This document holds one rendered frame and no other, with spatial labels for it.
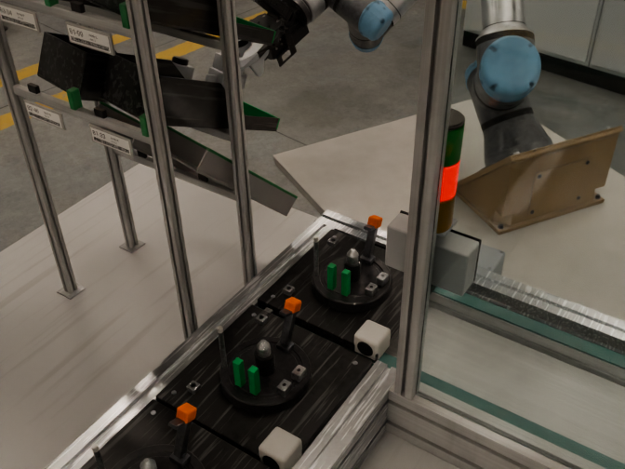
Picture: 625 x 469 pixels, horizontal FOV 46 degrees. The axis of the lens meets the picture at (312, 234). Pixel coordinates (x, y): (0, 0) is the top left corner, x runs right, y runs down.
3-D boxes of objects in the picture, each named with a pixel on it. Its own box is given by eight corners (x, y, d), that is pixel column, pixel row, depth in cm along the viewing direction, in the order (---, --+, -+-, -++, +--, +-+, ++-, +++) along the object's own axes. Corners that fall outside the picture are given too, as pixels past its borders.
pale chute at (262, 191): (242, 191, 150) (252, 171, 150) (286, 217, 143) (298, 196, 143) (148, 144, 127) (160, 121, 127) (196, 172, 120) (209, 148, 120)
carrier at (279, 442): (252, 312, 127) (247, 256, 120) (372, 368, 117) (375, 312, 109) (156, 405, 112) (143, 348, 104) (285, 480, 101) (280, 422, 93)
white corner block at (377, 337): (366, 335, 123) (367, 317, 120) (391, 345, 121) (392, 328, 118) (352, 352, 120) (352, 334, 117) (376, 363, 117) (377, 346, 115)
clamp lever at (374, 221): (365, 252, 132) (373, 213, 130) (374, 256, 131) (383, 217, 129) (355, 257, 129) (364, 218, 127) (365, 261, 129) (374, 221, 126)
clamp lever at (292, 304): (283, 339, 116) (292, 295, 113) (293, 343, 115) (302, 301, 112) (270, 345, 113) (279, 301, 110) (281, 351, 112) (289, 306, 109)
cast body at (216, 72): (229, 83, 149) (237, 48, 146) (244, 89, 146) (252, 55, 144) (198, 81, 142) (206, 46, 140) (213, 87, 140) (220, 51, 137)
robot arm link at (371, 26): (396, 25, 160) (358, -6, 161) (396, 6, 149) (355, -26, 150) (372, 52, 160) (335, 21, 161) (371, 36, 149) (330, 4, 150)
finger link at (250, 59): (254, 92, 144) (277, 61, 148) (245, 69, 139) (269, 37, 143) (241, 89, 145) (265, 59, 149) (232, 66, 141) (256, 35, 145)
